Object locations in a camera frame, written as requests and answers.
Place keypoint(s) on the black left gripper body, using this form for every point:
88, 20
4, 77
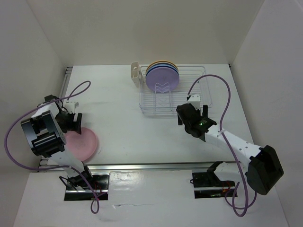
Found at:
66, 121

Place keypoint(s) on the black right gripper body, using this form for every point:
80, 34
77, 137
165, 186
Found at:
199, 112

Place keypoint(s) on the purple plate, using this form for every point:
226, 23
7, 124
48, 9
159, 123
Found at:
162, 78

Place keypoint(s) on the blue plate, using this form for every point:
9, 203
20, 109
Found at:
161, 66

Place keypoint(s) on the cream plate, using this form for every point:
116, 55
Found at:
162, 64

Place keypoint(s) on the orange plate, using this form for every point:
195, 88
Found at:
161, 62

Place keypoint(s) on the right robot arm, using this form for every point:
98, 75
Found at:
261, 165

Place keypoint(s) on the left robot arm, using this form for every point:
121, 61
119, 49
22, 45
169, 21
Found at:
45, 132

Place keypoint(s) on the pink plate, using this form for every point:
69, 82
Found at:
82, 146

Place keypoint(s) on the cream cutlery holder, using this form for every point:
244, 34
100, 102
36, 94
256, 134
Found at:
136, 73

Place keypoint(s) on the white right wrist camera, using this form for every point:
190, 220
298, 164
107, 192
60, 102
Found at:
194, 100

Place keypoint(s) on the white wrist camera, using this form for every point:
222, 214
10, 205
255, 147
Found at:
194, 100
71, 106

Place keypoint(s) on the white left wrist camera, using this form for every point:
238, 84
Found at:
71, 106

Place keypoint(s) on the white wire dish rack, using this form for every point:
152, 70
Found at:
161, 100

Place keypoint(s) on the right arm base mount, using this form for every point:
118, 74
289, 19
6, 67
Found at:
206, 186

